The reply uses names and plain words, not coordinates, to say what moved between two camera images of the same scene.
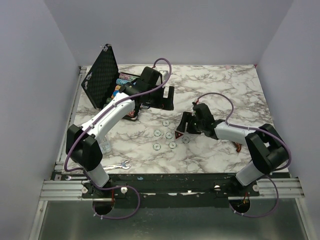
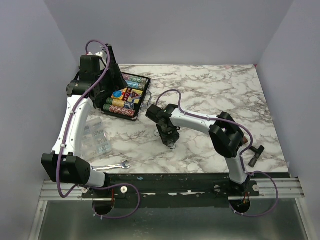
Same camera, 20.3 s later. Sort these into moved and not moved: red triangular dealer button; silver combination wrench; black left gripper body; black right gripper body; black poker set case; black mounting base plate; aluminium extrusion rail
Moved: red triangular dealer button; black right gripper body; black left gripper body
Not moved: black poker set case; black mounting base plate; silver combination wrench; aluminium extrusion rail
